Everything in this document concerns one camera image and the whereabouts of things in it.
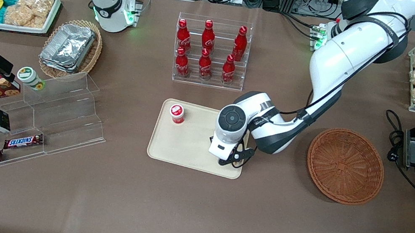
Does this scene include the teal snack packet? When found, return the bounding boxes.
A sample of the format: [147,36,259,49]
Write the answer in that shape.
[0,0,20,26]

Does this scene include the white rectangular snack bin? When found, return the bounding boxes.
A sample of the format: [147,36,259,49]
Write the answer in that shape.
[0,0,62,40]

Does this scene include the black power cable with plug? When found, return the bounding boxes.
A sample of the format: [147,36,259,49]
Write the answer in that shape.
[373,109,415,190]

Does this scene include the round brown wicker basket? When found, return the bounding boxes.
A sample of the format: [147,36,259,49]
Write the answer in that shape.
[300,123,392,211]

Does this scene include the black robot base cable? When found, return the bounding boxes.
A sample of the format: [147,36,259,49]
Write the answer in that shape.
[277,11,324,40]

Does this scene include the small black white carton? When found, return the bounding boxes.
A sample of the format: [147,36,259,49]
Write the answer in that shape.
[0,109,15,135]

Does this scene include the clear acrylic stepped display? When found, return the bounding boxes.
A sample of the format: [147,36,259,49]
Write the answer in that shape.
[0,57,117,196]

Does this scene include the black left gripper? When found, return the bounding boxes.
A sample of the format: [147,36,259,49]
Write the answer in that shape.
[217,138,257,172]

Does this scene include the beige plastic serving tray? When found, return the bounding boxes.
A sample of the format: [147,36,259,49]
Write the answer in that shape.
[144,95,254,181]

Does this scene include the clear acrylic bottle rack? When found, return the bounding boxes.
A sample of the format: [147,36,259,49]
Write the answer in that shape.
[167,11,254,93]

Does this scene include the clear bag of rice crackers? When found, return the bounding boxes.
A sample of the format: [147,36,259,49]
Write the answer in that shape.
[3,0,56,32]

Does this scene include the stacked aluminium foil trays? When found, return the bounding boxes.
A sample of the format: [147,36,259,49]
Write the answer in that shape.
[37,19,98,77]

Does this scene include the green white yogurt bottle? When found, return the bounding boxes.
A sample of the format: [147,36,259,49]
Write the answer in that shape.
[15,65,48,93]

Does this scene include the oval light wicker basket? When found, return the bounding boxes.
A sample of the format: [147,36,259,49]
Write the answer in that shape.
[36,13,107,86]

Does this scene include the red capped yogurt cup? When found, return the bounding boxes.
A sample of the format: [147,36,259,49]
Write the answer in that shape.
[167,102,188,126]

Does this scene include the red cola bottle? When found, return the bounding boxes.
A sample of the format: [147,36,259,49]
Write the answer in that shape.
[172,46,194,80]
[230,24,251,63]
[196,47,217,82]
[173,18,196,54]
[199,19,219,52]
[219,53,239,86]

